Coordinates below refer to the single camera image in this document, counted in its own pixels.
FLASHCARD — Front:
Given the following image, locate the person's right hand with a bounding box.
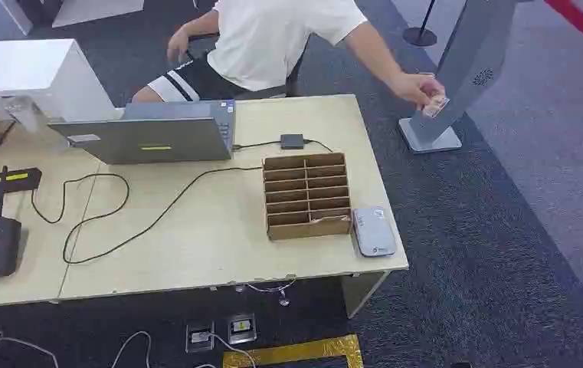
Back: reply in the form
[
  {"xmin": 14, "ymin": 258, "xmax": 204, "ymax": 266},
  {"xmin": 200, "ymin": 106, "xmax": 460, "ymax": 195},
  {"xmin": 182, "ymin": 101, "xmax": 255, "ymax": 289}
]
[{"xmin": 166, "ymin": 28, "xmax": 191, "ymax": 64}]

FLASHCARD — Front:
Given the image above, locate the person's left hand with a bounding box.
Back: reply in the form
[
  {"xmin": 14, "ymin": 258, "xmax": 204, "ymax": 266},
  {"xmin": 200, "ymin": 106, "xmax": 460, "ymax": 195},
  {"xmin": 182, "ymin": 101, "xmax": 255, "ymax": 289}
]
[{"xmin": 391, "ymin": 72, "xmax": 447, "ymax": 109}]

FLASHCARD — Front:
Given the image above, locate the small card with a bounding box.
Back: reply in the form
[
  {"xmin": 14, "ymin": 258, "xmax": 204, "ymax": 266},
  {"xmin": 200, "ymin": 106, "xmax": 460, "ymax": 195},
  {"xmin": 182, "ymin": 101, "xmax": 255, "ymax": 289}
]
[{"xmin": 421, "ymin": 96, "xmax": 450, "ymax": 120}]

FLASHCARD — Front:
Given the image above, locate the grey kiosk stand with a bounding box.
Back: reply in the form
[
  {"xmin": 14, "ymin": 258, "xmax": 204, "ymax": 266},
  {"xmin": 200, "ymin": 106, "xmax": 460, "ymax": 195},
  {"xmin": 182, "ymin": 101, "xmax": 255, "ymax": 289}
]
[{"xmin": 398, "ymin": 0, "xmax": 519, "ymax": 154}]

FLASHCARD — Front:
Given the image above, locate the person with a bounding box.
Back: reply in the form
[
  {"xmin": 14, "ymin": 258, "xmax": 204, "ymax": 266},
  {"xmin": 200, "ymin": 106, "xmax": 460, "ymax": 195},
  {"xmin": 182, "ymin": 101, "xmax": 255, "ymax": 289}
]
[{"xmin": 131, "ymin": 0, "xmax": 447, "ymax": 107}]

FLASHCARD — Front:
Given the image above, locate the grey laptop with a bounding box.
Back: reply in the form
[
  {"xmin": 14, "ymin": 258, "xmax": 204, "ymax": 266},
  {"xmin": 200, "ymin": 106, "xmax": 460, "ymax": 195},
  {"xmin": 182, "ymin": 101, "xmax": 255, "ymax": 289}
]
[{"xmin": 47, "ymin": 99, "xmax": 237, "ymax": 166}]

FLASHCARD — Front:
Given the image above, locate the small black adapter box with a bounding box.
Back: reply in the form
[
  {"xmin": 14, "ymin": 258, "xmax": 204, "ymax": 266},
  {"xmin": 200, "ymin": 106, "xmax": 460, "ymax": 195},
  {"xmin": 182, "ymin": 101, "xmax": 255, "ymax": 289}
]
[{"xmin": 280, "ymin": 133, "xmax": 306, "ymax": 150}]

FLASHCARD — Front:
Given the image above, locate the white cabinet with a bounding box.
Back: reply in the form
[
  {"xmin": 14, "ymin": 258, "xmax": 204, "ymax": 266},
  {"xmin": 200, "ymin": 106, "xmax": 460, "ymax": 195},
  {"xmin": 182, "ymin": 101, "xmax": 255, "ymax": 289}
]
[{"xmin": 0, "ymin": 38, "xmax": 117, "ymax": 124}]

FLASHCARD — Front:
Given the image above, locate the grey card reader device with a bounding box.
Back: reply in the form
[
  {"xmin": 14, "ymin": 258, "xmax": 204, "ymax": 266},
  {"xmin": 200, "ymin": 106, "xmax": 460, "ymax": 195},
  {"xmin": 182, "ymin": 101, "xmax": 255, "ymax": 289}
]
[{"xmin": 352, "ymin": 206, "xmax": 398, "ymax": 258}]

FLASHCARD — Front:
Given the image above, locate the wooden compartment box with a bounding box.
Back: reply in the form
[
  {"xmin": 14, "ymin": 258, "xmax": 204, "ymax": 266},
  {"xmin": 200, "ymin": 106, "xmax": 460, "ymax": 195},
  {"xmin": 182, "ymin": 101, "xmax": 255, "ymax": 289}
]
[{"xmin": 262, "ymin": 153, "xmax": 353, "ymax": 242}]

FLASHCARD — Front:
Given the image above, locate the pale desk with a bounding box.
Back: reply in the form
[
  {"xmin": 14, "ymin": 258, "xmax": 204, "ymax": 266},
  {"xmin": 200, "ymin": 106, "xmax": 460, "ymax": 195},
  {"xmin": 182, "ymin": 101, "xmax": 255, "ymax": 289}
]
[{"xmin": 0, "ymin": 94, "xmax": 410, "ymax": 320}]

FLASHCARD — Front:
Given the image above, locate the yellow floor tape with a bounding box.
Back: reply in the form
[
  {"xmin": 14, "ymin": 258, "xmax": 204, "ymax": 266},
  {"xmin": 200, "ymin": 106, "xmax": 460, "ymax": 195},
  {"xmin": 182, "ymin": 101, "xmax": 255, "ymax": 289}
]
[{"xmin": 221, "ymin": 333, "xmax": 364, "ymax": 368}]

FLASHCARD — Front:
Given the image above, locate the floor socket box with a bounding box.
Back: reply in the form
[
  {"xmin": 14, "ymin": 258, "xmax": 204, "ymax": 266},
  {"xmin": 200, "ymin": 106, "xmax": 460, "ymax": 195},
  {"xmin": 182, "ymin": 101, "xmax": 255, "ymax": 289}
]
[
  {"xmin": 227, "ymin": 313, "xmax": 258, "ymax": 346},
  {"xmin": 185, "ymin": 321, "xmax": 216, "ymax": 353}
]

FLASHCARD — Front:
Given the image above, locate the black stanchion post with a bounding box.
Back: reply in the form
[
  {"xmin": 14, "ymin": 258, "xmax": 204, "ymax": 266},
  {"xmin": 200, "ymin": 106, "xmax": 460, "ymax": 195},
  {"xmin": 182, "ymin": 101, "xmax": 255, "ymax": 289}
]
[{"xmin": 401, "ymin": 0, "xmax": 439, "ymax": 48}]

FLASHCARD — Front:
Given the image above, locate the black cable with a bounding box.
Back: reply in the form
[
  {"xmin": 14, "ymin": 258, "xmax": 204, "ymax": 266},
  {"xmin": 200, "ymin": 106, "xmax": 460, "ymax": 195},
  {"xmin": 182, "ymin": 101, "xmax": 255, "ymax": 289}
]
[{"xmin": 31, "ymin": 138, "xmax": 334, "ymax": 265}]

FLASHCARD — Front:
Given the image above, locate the white floor cable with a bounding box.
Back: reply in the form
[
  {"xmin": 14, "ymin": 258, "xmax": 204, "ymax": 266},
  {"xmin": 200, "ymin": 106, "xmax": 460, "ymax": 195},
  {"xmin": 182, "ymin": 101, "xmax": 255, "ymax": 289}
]
[
  {"xmin": 0, "ymin": 331, "xmax": 61, "ymax": 368},
  {"xmin": 112, "ymin": 330, "xmax": 152, "ymax": 368}
]

